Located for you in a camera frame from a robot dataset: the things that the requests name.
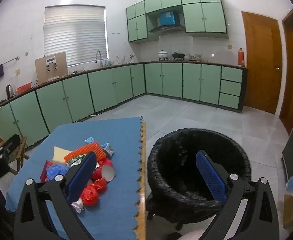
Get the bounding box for white cable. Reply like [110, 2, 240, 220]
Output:
[71, 109, 104, 123]

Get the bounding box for green and white wrapper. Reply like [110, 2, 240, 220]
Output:
[68, 155, 88, 168]

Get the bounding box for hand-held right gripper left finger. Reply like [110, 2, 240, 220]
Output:
[13, 151, 98, 240]

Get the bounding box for white window blind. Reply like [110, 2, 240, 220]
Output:
[43, 5, 109, 67]

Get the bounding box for black trash bin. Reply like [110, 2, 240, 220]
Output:
[146, 128, 251, 232]

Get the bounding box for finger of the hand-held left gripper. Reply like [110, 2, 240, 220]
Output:
[1, 134, 21, 155]

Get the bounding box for white and blue pack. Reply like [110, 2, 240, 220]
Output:
[100, 142, 115, 157]

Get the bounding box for range hood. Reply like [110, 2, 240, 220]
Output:
[148, 25, 185, 34]

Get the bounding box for green base cabinets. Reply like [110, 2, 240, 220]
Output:
[0, 61, 248, 148]

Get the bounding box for metal kitchen faucet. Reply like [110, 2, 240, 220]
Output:
[95, 50, 104, 68]

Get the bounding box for red patterned packet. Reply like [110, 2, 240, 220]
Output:
[40, 160, 54, 182]

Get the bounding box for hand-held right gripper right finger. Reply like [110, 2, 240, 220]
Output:
[195, 150, 280, 240]

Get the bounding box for paper cup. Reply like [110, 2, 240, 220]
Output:
[91, 158, 116, 182]

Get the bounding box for cream sponge block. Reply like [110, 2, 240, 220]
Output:
[53, 146, 73, 165]

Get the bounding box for red plastic basin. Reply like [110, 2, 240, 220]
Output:
[16, 82, 33, 93]

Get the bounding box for wooden chair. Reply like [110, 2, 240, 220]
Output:
[0, 120, 30, 175]

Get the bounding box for wooden door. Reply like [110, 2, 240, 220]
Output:
[241, 11, 283, 115]
[279, 7, 293, 135]

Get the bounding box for wooden table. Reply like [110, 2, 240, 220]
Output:
[136, 122, 147, 240]

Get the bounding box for blue box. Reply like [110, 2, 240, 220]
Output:
[157, 10, 179, 27]

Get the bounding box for metal towel rail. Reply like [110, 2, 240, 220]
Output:
[0, 56, 20, 73]

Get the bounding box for blue mesh net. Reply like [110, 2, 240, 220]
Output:
[46, 164, 69, 182]

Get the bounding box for white paper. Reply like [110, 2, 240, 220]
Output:
[71, 198, 85, 213]

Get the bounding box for orange ridged foam sheet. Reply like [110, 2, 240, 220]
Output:
[64, 142, 108, 164]

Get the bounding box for blue table mat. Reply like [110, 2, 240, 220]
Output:
[6, 116, 145, 240]

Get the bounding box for white device on board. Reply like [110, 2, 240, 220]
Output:
[44, 56, 59, 72]

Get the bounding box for green wall cabinets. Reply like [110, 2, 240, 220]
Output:
[126, 0, 229, 43]

